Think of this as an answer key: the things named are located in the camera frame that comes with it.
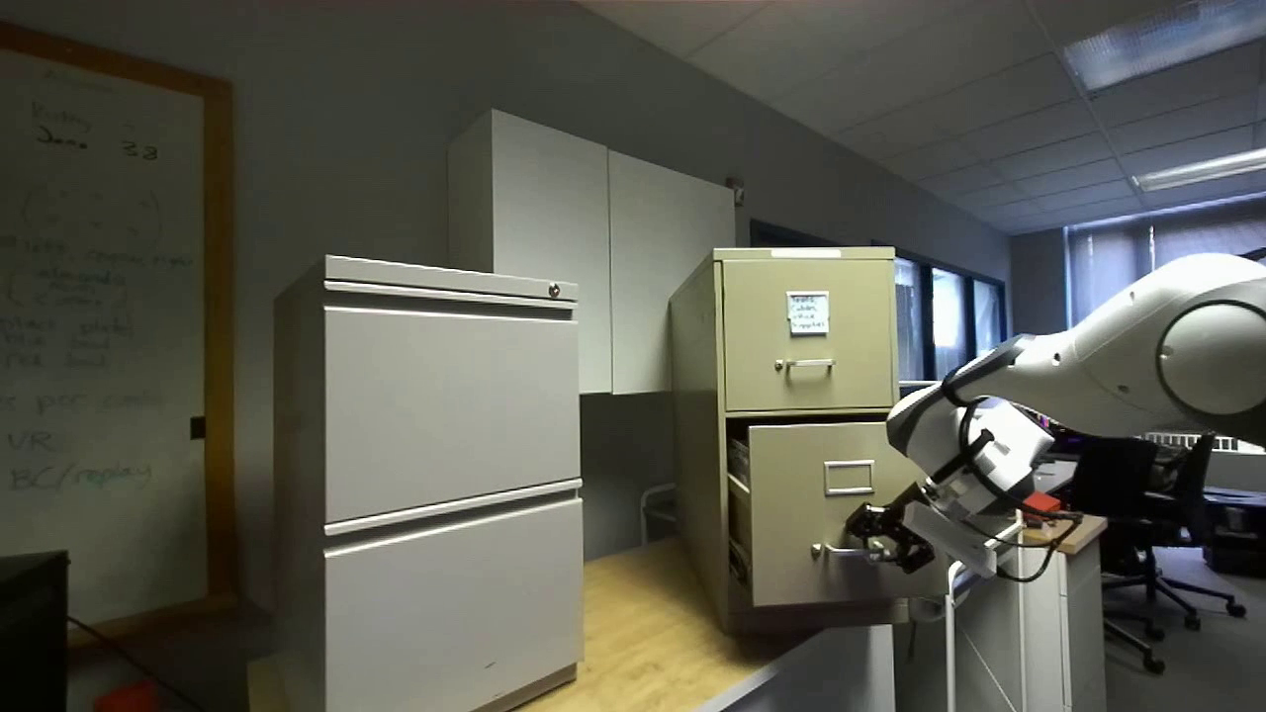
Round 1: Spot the white pedestal cabinet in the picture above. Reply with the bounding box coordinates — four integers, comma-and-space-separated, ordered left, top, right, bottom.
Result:
942, 508, 1110, 712

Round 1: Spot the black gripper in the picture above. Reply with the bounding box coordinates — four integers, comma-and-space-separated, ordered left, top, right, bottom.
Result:
843, 478, 944, 572

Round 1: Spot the white wall cabinet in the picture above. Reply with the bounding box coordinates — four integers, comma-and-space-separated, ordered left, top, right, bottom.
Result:
448, 108, 741, 399

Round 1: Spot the metal label holder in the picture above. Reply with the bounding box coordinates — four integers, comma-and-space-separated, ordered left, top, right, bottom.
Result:
820, 454, 877, 503

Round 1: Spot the red object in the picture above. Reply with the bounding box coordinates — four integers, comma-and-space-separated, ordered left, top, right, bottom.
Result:
91, 675, 169, 712

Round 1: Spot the white paper sticker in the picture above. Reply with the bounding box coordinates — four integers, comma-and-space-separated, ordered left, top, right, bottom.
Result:
785, 283, 835, 341

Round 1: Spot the grey lateral cabinet drawer front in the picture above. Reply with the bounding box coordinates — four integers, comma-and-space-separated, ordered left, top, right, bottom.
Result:
322, 301, 584, 526
322, 494, 588, 712

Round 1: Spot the beige metal file cabinet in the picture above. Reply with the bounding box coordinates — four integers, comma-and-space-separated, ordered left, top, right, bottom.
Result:
666, 243, 931, 642

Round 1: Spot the black office chair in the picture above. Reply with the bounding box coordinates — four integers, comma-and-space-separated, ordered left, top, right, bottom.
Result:
1100, 431, 1250, 679

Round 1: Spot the beige drawer with paper sticker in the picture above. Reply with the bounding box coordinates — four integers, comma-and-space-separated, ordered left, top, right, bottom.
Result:
715, 253, 902, 414

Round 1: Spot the silver metal drawer handle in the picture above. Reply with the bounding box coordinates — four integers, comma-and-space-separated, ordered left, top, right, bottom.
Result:
806, 533, 876, 570
772, 350, 839, 386

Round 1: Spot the black box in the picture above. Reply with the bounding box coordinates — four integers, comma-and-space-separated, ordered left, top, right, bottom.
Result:
0, 544, 77, 712

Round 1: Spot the grey lateral file cabinet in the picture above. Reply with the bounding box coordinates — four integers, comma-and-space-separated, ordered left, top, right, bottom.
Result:
272, 247, 588, 712

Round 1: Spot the window with blinds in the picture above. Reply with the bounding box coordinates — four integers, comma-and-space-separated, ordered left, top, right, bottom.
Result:
1063, 210, 1266, 329

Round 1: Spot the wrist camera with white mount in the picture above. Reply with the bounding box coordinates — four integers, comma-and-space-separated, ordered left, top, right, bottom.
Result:
905, 486, 1029, 581

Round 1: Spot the large ceiling light panel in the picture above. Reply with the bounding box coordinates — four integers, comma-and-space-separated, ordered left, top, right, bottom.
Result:
1056, 0, 1266, 100

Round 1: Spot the beige drawer with plain label holder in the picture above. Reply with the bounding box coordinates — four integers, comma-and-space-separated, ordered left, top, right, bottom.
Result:
723, 414, 931, 611

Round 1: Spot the dark interior window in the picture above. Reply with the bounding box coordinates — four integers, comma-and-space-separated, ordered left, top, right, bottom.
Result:
893, 253, 1012, 386

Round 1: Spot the narrow ceiling light panel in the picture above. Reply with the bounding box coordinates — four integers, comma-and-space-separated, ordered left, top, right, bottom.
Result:
1126, 142, 1266, 201

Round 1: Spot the whiteboard with wooden frame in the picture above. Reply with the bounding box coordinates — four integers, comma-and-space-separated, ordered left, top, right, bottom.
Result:
0, 21, 245, 636

